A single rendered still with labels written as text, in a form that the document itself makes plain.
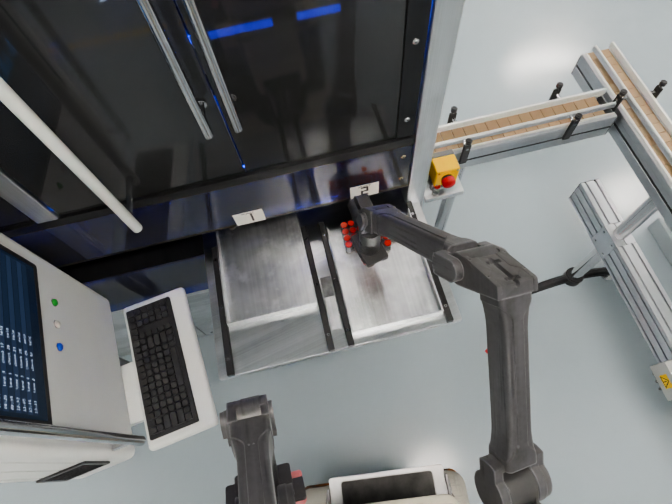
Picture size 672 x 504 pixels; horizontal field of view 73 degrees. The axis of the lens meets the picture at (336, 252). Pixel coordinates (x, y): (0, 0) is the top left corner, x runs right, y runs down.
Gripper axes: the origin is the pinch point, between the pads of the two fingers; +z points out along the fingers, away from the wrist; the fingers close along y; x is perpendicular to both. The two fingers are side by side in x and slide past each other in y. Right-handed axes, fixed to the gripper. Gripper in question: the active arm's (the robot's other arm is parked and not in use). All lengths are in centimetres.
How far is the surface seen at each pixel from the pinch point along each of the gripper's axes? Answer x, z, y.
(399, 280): -5.4, 3.8, -8.7
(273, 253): 24.1, 4.1, 17.4
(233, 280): 38.5, 4.1, 14.9
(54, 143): 51, -60, 24
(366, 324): 9.5, 3.7, -15.8
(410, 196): -21.4, -0.3, 12.6
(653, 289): -91, 37, -44
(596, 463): -58, 91, -91
